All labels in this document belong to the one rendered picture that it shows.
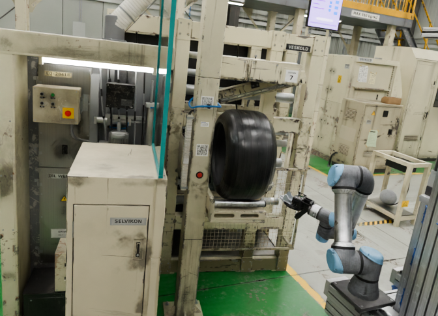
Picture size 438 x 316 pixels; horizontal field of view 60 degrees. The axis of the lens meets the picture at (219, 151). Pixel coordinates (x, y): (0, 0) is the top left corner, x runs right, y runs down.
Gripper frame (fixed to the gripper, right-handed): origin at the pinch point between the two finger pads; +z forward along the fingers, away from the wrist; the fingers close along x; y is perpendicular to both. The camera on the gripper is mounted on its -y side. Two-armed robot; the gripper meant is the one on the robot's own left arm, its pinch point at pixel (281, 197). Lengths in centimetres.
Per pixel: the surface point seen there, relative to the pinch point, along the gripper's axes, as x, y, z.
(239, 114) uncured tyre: -4, 41, 38
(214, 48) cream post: -1, 78, 56
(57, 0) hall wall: -372, -64, 890
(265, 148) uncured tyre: 0.2, 29.0, 14.6
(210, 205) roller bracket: 28.1, -6.3, 32.3
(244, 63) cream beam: -34, 60, 58
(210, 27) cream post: -1, 89, 59
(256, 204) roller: 3.0, -11.7, 15.2
